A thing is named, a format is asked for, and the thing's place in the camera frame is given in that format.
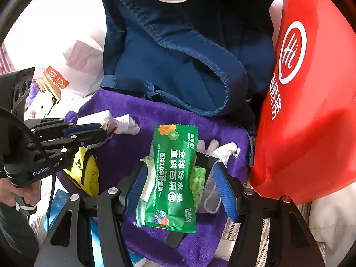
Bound yellow adidas mini bag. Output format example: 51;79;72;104
64;146;99;196

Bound crumpled white wrapper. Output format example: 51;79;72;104
102;115;141;138

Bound white mesh drawstring pouch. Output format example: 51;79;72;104
196;139;240;216

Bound mint green cloth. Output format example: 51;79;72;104
135;156;156;228

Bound white canvas bag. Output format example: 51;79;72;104
309;183;355;266

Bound green snack packet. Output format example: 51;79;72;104
145;124;198;233

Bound red paper shopping bag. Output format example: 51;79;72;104
250;0;355;204

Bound left hand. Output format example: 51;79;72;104
0;178;42;207

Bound purple towel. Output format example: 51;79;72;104
59;90;250;266

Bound white Miniso plastic bag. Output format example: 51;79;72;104
39;31;106;101

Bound blue tissue pack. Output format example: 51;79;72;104
43;189;70;231

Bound navy blue tote bag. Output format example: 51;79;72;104
101;0;275;117

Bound purple plush toy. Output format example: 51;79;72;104
26;80;40;108

